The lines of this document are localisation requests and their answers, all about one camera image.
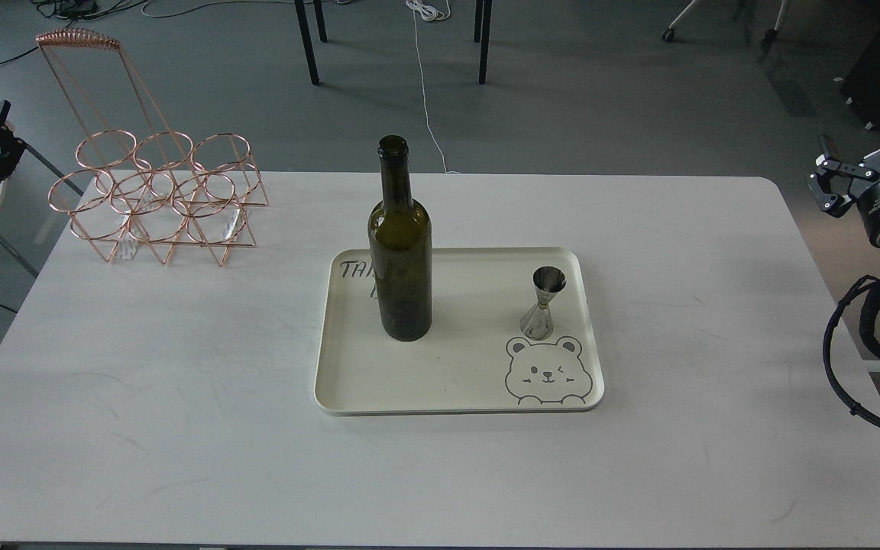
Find dark green wine bottle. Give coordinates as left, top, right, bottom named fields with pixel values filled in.
left=367, top=135, right=432, bottom=341

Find cream bear serving tray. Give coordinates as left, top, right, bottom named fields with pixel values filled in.
left=313, top=247, right=607, bottom=416

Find black floor cables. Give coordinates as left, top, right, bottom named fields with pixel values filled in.
left=0, top=0, right=296, bottom=79

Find silver steel jigger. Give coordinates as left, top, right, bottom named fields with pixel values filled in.
left=519, top=266, right=567, bottom=341

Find copper wire bottle rack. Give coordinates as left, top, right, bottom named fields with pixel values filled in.
left=36, top=28, right=270, bottom=266

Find white floor cable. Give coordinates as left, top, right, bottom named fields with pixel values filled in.
left=406, top=0, right=462, bottom=175

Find black table legs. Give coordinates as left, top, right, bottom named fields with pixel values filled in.
left=293, top=0, right=493, bottom=86

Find black cable loom right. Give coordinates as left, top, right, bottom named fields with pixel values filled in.
left=823, top=273, right=880, bottom=445

